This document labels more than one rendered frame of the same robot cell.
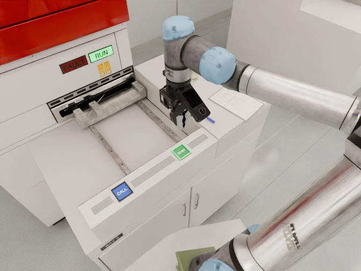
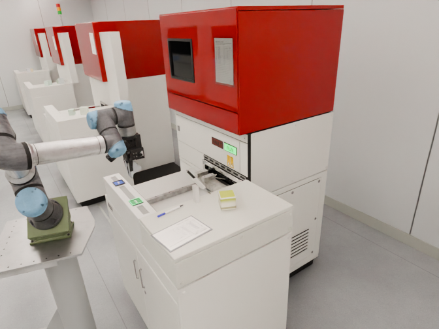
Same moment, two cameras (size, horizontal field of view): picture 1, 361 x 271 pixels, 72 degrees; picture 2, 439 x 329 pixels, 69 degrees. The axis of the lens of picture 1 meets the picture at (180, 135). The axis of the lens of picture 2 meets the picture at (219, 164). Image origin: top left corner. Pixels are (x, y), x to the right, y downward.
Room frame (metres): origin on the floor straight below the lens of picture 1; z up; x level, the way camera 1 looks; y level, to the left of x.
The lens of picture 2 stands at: (1.12, -1.32, 1.75)
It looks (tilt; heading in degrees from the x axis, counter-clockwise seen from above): 24 degrees down; 96
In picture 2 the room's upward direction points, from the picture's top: 2 degrees counter-clockwise
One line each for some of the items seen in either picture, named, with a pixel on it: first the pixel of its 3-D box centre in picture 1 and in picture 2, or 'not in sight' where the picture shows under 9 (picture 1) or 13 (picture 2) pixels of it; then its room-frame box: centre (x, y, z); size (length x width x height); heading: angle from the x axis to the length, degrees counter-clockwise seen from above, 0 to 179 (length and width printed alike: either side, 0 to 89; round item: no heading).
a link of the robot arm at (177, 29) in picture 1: (179, 43); (123, 113); (0.57, 0.00, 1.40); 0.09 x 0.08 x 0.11; 43
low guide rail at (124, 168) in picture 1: (107, 147); (176, 192); (0.68, 0.33, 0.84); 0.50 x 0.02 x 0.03; 39
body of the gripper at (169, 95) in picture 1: (177, 91); (131, 147); (0.58, 0.01, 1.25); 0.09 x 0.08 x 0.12; 39
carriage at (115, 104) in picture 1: (112, 105); (215, 186); (0.92, 0.35, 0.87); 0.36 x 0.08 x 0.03; 129
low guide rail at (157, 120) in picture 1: (156, 119); not in sight; (0.85, 0.12, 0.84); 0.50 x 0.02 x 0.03; 39
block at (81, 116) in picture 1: (80, 115); (201, 173); (0.82, 0.47, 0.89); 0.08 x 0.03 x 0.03; 39
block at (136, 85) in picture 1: (138, 87); not in sight; (1.02, 0.22, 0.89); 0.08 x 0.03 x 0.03; 39
